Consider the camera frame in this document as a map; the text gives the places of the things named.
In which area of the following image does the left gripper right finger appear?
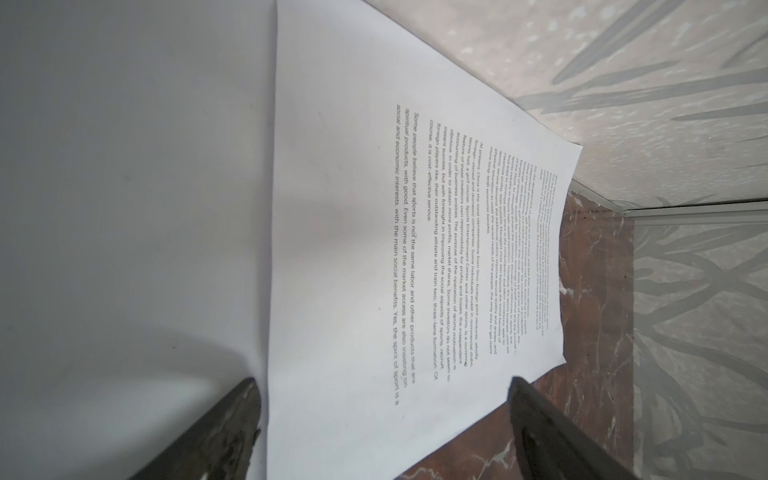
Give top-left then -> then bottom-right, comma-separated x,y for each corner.
508,376 -> 635,480

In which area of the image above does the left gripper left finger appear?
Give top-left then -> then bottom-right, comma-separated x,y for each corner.
132,377 -> 262,480

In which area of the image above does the printed paper top back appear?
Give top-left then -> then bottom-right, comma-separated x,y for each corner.
267,1 -> 581,479

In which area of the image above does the printed paper back underneath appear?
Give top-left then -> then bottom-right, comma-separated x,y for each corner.
1,1 -> 276,479

